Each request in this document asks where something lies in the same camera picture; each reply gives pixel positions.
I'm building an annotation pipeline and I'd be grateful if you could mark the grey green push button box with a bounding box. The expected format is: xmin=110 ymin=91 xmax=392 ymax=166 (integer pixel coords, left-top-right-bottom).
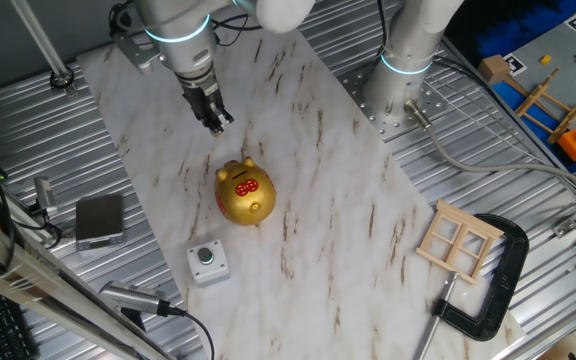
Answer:
xmin=186 ymin=239 xmax=231 ymax=288

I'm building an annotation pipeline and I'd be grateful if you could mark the metal tripod pole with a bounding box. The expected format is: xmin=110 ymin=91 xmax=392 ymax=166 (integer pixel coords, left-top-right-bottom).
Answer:
xmin=10 ymin=0 xmax=76 ymax=96

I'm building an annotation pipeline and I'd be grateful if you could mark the black camera cable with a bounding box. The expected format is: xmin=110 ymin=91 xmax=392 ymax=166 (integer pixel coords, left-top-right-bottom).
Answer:
xmin=167 ymin=305 xmax=217 ymax=360

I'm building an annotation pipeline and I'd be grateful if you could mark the blue foam sheet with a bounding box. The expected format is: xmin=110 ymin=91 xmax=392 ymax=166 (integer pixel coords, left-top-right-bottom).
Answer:
xmin=477 ymin=0 xmax=576 ymax=59

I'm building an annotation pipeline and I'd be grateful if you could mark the silver digital scale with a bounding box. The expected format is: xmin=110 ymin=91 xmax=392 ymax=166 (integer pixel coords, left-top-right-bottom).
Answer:
xmin=74 ymin=193 xmax=127 ymax=254

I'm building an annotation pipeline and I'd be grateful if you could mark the silver ribbed camera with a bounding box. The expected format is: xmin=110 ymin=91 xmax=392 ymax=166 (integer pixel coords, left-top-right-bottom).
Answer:
xmin=98 ymin=280 xmax=172 ymax=317

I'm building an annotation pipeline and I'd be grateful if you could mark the golden piggy bank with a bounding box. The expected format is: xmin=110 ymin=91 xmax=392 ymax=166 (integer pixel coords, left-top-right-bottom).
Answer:
xmin=214 ymin=156 xmax=278 ymax=227

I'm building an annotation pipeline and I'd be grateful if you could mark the black camera stand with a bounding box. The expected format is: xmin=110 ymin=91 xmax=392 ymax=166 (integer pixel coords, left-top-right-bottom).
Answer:
xmin=119 ymin=305 xmax=148 ymax=332

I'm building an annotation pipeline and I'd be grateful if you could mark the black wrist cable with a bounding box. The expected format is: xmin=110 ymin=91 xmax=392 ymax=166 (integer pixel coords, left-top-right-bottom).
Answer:
xmin=210 ymin=12 xmax=264 ymax=47

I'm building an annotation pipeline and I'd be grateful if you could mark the wooden window frame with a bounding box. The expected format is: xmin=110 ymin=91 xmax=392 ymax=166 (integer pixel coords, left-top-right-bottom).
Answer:
xmin=415 ymin=199 xmax=505 ymax=286

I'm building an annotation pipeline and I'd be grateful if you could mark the plain wooden block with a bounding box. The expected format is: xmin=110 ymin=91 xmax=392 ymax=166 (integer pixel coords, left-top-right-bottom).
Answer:
xmin=477 ymin=54 xmax=511 ymax=86

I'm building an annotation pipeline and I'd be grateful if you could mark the black C-clamp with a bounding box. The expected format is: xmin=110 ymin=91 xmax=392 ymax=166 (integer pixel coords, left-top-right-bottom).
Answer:
xmin=414 ymin=213 xmax=530 ymax=360

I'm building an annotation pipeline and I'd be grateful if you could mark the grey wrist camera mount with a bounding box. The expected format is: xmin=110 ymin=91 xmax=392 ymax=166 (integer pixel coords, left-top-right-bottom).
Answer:
xmin=109 ymin=2 xmax=162 ymax=76

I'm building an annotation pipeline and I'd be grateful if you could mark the white marble pattern board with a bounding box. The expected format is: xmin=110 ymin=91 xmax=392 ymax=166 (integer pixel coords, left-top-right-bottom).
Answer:
xmin=76 ymin=29 xmax=527 ymax=360

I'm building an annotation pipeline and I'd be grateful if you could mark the grey cable with metal connector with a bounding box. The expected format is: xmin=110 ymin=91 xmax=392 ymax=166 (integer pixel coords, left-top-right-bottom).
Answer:
xmin=403 ymin=98 xmax=576 ymax=201

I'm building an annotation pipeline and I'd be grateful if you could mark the small silver camera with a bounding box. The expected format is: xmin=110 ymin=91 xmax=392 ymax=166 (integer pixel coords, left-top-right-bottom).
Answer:
xmin=33 ymin=176 xmax=59 ymax=219

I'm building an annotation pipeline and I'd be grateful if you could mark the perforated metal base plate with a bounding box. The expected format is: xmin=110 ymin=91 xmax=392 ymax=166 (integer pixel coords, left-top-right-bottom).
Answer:
xmin=337 ymin=59 xmax=449 ymax=144

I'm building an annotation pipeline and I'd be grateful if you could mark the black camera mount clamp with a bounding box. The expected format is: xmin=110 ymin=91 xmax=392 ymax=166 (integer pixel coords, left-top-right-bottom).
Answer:
xmin=27 ymin=199 xmax=64 ymax=249

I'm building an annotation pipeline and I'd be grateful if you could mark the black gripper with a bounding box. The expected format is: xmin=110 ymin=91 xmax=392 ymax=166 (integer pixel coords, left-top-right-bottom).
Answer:
xmin=177 ymin=70 xmax=235 ymax=137

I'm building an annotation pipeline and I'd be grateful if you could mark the aluminium frame bar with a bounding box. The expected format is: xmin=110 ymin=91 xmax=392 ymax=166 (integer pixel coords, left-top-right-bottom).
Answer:
xmin=0 ymin=207 xmax=174 ymax=360

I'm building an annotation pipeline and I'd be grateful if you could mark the small metal bracket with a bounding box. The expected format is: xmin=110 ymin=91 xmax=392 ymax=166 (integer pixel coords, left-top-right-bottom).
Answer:
xmin=552 ymin=218 xmax=576 ymax=239

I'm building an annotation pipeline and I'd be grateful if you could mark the wooden easel frame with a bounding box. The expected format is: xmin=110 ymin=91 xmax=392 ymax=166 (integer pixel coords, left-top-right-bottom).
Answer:
xmin=505 ymin=66 xmax=576 ymax=145

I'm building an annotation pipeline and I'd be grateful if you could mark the grey brick baseplate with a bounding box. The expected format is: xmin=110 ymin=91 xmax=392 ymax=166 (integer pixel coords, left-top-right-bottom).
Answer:
xmin=490 ymin=14 xmax=576 ymax=166

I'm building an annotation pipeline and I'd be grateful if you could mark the black base cable bundle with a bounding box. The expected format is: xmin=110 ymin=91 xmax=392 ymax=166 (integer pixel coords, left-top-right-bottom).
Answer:
xmin=375 ymin=0 xmax=390 ymax=57

